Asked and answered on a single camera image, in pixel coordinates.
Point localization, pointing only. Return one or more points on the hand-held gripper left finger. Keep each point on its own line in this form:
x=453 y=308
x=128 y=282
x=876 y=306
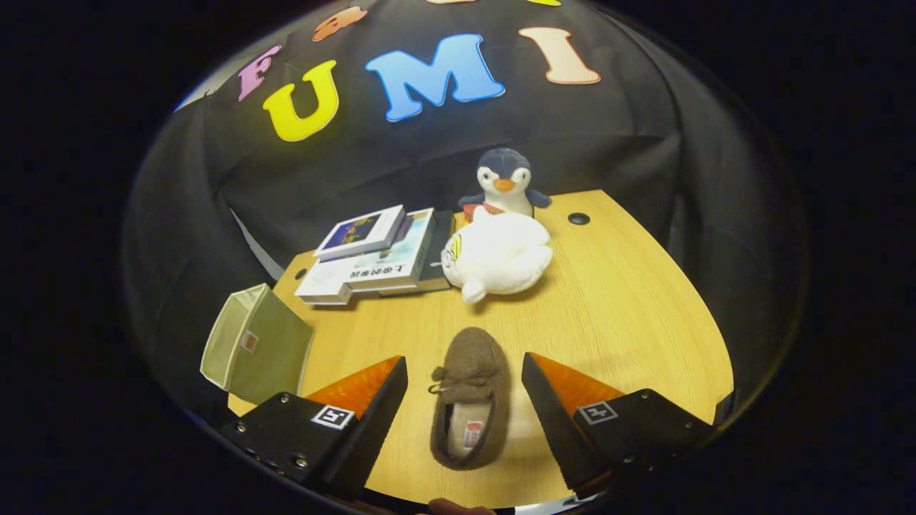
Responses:
x=372 y=436

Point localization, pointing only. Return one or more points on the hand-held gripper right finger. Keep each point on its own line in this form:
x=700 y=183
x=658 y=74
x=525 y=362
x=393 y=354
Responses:
x=558 y=436

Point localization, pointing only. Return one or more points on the brown fuzzy shoe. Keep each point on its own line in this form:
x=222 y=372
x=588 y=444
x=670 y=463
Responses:
x=472 y=365

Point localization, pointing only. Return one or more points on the beige fabric storage box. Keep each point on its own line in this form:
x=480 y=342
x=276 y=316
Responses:
x=265 y=350

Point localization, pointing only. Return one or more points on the black book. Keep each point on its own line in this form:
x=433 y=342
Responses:
x=436 y=265

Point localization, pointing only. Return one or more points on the pale blue cover book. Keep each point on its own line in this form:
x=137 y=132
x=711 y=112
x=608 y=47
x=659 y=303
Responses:
x=397 y=254

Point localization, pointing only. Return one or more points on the white plush toy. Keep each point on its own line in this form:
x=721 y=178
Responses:
x=501 y=254

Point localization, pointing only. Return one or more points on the white book blue picture cover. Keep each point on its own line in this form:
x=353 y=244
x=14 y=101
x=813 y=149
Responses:
x=361 y=230

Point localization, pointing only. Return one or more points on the penguin plush toy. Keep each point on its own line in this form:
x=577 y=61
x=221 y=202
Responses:
x=504 y=172

